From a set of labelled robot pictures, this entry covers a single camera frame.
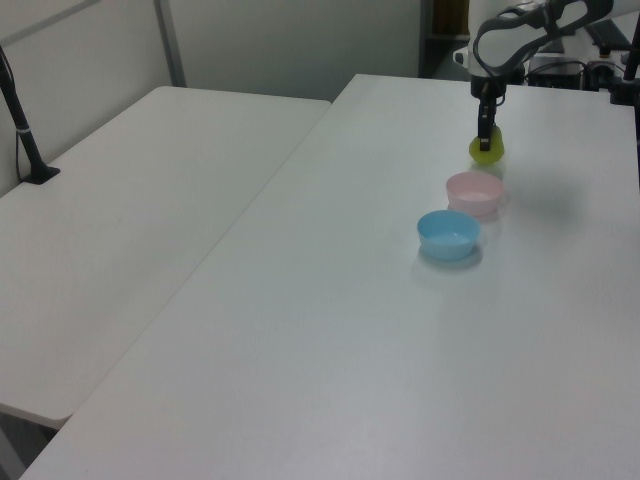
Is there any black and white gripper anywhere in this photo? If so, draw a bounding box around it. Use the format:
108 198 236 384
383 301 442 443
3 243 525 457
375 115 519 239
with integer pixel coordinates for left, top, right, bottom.
468 65 508 153

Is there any green pear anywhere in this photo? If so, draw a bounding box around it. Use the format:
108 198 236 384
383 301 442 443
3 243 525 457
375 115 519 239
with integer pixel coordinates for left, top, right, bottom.
468 124 506 167

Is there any pink plastic bowl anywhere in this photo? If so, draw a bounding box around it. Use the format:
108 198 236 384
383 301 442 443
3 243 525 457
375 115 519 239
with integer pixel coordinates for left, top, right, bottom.
445 171 504 217

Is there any blue plastic bowl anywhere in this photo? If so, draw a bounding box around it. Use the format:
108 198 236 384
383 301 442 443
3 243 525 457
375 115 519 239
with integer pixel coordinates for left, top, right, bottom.
416 210 482 261

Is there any grey equipment box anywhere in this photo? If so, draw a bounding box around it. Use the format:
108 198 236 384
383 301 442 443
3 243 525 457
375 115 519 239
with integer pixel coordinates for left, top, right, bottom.
524 49 616 92

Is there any black stand with clamp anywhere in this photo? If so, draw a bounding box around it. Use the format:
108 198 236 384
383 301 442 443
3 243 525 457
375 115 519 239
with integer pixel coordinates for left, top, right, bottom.
607 29 640 107

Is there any white side table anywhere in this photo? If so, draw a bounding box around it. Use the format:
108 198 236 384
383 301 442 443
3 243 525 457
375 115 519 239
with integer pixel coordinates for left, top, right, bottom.
0 85 334 431

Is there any grey partition post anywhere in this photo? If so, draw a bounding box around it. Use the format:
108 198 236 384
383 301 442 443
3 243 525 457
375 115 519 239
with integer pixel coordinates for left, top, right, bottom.
153 0 187 89

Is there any black camera pole with clamp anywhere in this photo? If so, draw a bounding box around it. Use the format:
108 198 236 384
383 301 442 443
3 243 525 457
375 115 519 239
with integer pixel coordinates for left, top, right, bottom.
0 44 62 187

